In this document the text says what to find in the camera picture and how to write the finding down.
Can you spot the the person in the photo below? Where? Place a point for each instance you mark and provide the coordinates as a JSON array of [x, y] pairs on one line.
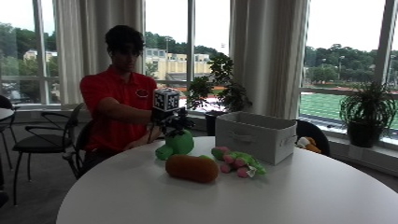
[[112, 93]]

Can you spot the green round plush toy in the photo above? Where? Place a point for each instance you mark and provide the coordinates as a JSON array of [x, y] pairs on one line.
[[178, 143]]

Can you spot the white curtain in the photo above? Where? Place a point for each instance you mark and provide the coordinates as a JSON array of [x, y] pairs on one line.
[[267, 56], [97, 37]]

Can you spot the brown oval plush toy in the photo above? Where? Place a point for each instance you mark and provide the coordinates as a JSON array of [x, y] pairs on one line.
[[192, 168]]

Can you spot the grey fabric storage box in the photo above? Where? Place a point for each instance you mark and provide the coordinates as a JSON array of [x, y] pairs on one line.
[[253, 137]]

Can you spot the bushy potted plant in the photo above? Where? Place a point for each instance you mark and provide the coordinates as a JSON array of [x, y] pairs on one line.
[[366, 113]]

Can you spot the black chair with armrests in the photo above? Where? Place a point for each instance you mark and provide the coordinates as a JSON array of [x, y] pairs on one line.
[[41, 141]]

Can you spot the white and orange plush toy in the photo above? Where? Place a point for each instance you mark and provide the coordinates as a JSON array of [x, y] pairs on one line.
[[307, 144]]

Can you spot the black round-backed chair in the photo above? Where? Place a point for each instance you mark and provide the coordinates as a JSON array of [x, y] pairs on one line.
[[314, 133]]

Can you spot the white marker cube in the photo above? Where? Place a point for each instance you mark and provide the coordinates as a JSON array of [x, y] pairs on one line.
[[166, 99]]

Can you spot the tall leafy potted plant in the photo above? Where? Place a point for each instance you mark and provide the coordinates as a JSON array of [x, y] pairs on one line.
[[221, 87]]

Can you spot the green and pink plush toy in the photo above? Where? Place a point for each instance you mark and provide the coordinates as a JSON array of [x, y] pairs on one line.
[[238, 161]]

